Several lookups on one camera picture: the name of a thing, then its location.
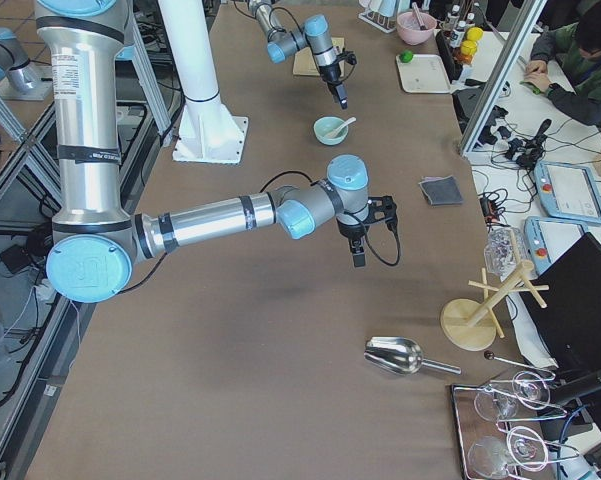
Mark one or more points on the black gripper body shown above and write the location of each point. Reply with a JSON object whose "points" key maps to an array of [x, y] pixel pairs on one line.
{"points": [[331, 74], [352, 230]]}

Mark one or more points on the white ceramic spoon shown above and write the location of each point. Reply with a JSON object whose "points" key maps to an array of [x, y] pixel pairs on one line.
{"points": [[336, 131]]}

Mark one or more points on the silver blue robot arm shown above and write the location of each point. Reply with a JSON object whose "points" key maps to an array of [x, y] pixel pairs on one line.
{"points": [[96, 242], [314, 34]]}

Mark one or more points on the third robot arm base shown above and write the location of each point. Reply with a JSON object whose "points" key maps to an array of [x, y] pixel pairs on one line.
{"points": [[20, 78]]}

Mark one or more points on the light green ceramic bowl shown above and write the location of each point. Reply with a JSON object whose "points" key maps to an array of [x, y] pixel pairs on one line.
{"points": [[324, 125]]}

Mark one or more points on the pink bowl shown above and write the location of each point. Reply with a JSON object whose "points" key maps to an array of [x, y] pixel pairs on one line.
{"points": [[409, 29]]}

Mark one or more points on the wooden cutting board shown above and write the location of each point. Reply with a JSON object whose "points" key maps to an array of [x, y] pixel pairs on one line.
{"points": [[304, 64]]}

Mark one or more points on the green lime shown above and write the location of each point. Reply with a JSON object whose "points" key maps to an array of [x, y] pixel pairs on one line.
{"points": [[406, 56]]}

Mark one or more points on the white tray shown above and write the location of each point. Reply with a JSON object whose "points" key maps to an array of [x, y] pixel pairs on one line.
{"points": [[423, 74]]}

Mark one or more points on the grey folded cloth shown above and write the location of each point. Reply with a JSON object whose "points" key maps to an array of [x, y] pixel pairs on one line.
{"points": [[441, 191]]}

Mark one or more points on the metal scoop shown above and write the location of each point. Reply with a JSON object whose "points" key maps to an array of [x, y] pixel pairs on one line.
{"points": [[402, 356]]}

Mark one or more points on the wooden mug tree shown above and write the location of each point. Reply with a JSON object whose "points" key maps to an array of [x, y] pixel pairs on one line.
{"points": [[473, 325]]}

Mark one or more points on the clear plastic container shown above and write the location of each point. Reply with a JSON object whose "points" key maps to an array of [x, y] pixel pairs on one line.
{"points": [[504, 249]]}

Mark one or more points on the yellow lemon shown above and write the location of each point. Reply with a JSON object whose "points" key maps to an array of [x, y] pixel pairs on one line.
{"points": [[474, 34]]}

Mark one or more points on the blue teach pendant lower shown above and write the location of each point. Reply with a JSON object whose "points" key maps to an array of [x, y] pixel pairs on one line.
{"points": [[549, 238]]}

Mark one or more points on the blue teach pendant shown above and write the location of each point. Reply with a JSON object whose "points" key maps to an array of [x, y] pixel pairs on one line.
{"points": [[568, 191], [549, 238]]}

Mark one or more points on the blue teach pendant upper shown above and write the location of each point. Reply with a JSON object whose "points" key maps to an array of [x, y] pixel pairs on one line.
{"points": [[568, 191]]}

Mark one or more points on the wine glass upper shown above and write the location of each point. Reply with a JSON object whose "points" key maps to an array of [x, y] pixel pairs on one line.
{"points": [[531, 390]]}

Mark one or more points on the wine glass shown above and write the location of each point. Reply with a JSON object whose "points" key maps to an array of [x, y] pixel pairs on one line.
{"points": [[527, 449], [531, 390]]}

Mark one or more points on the black monitor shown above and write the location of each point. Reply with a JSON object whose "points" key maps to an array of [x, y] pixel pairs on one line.
{"points": [[570, 325]]}

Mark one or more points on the metal glass rack tray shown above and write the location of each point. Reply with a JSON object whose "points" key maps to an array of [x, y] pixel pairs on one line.
{"points": [[498, 427]]}

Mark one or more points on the seated person green jacket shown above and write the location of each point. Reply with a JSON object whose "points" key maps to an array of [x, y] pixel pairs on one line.
{"points": [[565, 66]]}

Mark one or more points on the wine glass lower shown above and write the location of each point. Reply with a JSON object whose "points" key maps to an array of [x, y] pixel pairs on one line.
{"points": [[527, 449]]}

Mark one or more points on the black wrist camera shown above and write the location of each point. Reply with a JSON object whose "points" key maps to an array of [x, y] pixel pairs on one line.
{"points": [[383, 209]]}

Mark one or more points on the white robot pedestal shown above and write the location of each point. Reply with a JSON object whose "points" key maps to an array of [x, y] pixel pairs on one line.
{"points": [[208, 132]]}

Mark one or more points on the aluminium frame post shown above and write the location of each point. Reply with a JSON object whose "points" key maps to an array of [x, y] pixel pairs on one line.
{"points": [[522, 27]]}

